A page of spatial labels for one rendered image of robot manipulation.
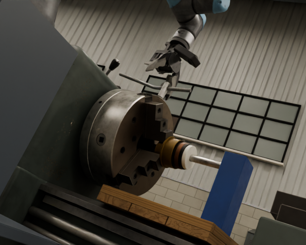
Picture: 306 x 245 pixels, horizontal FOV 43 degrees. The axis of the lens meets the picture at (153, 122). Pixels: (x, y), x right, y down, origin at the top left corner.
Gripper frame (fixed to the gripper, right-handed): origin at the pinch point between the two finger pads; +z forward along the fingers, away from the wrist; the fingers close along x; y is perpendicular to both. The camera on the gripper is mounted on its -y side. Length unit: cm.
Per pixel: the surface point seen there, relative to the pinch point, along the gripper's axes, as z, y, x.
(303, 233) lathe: 41, -67, 19
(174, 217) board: 43, -38, 11
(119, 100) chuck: 17.7, -5.3, 14.8
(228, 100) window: -395, 359, -534
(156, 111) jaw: 15.0, -13.6, 7.9
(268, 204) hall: -213, 212, -600
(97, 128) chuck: 27.9, -4.2, 14.7
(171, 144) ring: 21.4, -19.8, 2.1
